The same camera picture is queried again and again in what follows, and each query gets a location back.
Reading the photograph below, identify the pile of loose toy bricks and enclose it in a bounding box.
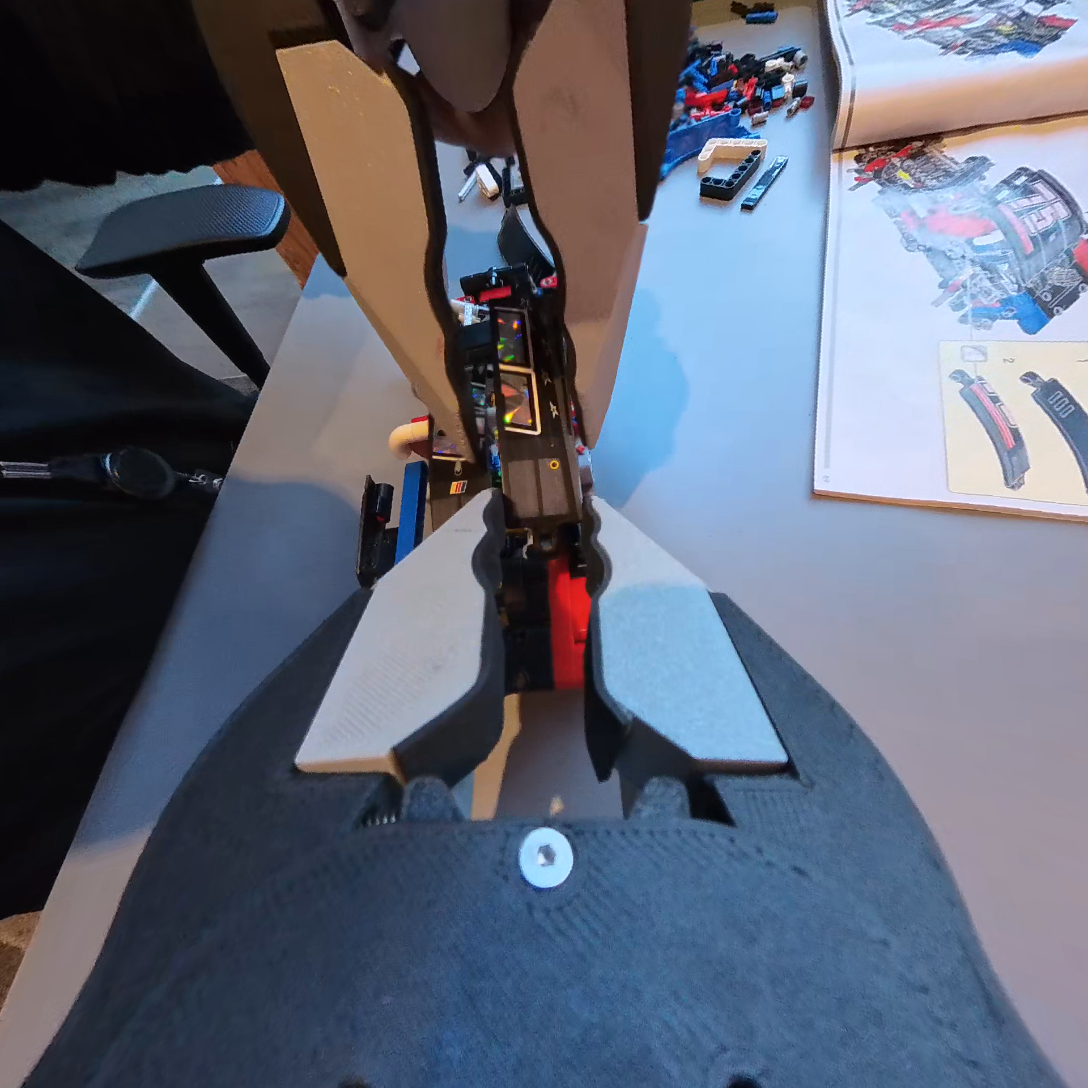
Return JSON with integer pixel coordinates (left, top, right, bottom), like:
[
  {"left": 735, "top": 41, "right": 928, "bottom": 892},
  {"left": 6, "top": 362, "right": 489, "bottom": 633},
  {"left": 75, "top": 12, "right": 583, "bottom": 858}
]
[{"left": 459, "top": 0, "right": 817, "bottom": 214}]

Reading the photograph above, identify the black curved brick panel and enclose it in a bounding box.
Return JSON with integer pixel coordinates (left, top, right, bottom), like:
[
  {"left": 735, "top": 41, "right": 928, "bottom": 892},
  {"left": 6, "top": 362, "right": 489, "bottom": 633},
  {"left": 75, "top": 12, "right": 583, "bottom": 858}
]
[{"left": 497, "top": 204, "right": 560, "bottom": 277}]

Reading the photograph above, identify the wooden table leg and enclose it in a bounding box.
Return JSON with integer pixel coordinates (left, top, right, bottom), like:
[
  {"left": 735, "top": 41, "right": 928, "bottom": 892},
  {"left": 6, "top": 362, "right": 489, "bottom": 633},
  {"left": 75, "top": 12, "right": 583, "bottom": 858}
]
[{"left": 212, "top": 148, "right": 345, "bottom": 290}]

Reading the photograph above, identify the open instruction booklet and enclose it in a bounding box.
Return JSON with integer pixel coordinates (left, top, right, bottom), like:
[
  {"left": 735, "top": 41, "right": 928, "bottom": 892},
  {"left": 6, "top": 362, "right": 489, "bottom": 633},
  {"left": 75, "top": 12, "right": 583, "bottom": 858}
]
[{"left": 813, "top": 0, "right": 1088, "bottom": 521}]

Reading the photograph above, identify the toy brick car model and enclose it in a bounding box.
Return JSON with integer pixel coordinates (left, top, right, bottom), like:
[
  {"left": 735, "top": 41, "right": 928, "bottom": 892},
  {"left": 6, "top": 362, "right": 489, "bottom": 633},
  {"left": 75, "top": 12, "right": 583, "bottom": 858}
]
[{"left": 357, "top": 263, "right": 598, "bottom": 694}]

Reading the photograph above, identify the black strap with buckle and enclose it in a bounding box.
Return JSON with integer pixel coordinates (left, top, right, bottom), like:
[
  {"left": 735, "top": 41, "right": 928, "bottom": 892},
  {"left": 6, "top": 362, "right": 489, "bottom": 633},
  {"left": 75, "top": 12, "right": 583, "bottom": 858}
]
[{"left": 0, "top": 446, "right": 226, "bottom": 504}]

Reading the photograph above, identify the black chair armrest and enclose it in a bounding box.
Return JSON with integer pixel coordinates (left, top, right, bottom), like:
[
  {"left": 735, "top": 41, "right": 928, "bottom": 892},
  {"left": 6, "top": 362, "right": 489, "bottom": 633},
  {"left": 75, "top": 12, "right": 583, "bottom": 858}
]
[{"left": 75, "top": 184, "right": 292, "bottom": 390}]

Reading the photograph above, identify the black starred brick panel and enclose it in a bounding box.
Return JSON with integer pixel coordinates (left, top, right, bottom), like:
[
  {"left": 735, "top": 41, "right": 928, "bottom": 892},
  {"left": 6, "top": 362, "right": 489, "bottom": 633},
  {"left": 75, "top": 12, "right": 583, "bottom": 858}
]
[{"left": 488, "top": 301, "right": 589, "bottom": 545}]

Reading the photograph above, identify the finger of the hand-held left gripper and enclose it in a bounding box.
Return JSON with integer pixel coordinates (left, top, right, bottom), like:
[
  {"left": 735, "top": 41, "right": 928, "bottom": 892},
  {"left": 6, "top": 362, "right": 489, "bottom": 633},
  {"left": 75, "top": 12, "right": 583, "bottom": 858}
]
[
  {"left": 510, "top": 0, "right": 651, "bottom": 449},
  {"left": 276, "top": 38, "right": 479, "bottom": 460}
]

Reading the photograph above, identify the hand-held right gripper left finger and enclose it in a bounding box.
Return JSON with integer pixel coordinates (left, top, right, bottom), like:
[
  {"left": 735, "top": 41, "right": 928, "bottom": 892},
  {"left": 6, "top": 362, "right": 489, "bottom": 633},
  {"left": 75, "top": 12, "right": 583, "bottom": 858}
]
[{"left": 295, "top": 488, "right": 508, "bottom": 783}]

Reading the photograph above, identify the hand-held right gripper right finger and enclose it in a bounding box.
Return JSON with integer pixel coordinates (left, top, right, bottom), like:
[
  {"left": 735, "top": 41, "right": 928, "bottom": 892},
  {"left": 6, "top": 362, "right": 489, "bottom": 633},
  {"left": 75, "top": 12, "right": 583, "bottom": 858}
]
[{"left": 582, "top": 495, "right": 790, "bottom": 781}]

